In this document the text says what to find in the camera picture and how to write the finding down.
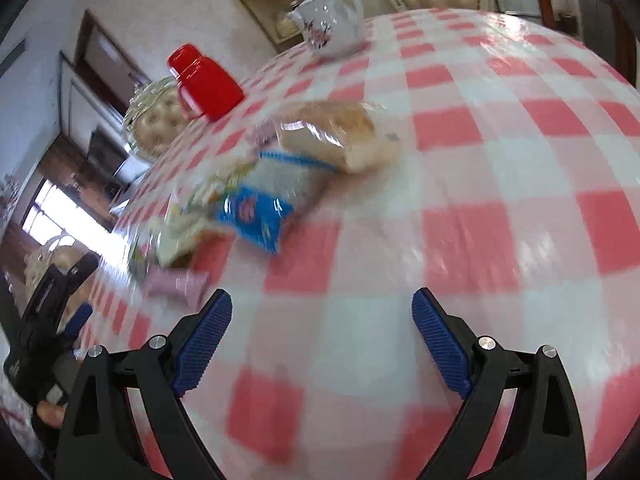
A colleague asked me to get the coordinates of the pink snack packet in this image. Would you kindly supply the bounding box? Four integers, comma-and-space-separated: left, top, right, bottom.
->
142, 268, 208, 310

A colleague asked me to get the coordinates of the cream snack packet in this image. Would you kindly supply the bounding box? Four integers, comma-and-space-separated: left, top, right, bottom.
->
149, 210, 231, 268

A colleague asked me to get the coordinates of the blue snack bag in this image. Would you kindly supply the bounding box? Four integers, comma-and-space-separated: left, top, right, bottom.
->
215, 151, 337, 254

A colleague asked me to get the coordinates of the clear bag of bread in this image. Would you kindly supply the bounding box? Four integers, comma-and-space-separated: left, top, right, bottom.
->
271, 100, 401, 174

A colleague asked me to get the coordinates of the green white snack packet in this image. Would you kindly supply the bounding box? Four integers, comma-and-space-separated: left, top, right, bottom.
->
186, 158, 256, 208

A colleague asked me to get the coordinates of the person left hand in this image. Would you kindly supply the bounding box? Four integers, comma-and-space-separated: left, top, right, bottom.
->
36, 401, 66, 429

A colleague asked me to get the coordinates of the beige tufted chair left side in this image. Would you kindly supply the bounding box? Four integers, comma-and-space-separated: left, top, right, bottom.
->
25, 235, 86, 296

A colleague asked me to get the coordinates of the beige tufted chair far left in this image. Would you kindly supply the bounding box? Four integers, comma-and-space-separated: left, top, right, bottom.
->
120, 76, 195, 164

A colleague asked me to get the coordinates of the red white checkered tablecloth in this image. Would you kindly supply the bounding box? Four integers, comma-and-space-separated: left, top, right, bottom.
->
82, 10, 639, 479

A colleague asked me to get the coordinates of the red thermos jug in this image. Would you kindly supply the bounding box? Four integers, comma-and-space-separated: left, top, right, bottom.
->
167, 44, 245, 122

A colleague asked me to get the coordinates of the purple snack packet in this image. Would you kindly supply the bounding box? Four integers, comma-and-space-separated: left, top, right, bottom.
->
246, 119, 278, 148

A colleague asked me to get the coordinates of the white floral teapot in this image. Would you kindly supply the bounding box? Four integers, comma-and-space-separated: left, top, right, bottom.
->
286, 0, 366, 60

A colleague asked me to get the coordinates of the wall television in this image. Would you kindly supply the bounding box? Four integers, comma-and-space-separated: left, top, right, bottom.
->
87, 129, 128, 184

